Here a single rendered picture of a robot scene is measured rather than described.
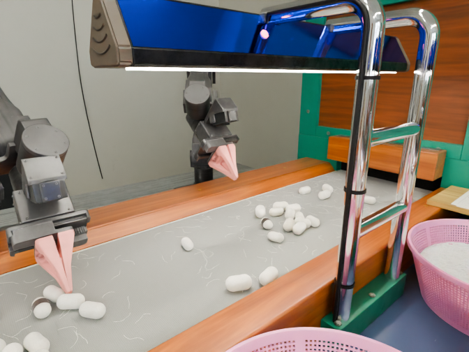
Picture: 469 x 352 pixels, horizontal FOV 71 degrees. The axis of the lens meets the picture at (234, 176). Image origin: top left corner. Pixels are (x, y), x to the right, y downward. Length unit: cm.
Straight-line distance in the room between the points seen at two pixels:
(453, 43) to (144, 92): 215
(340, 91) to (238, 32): 69
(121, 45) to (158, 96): 240
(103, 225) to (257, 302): 35
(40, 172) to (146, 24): 23
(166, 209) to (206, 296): 28
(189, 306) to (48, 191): 23
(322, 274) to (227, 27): 35
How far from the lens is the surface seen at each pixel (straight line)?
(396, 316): 61
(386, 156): 95
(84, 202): 108
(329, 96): 111
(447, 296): 59
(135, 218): 68
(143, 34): 36
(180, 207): 72
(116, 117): 262
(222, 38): 41
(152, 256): 58
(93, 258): 61
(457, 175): 96
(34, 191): 46
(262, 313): 42
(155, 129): 274
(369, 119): 39
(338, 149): 101
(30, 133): 52
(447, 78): 96
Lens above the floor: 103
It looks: 17 degrees down
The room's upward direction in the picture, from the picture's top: straight up
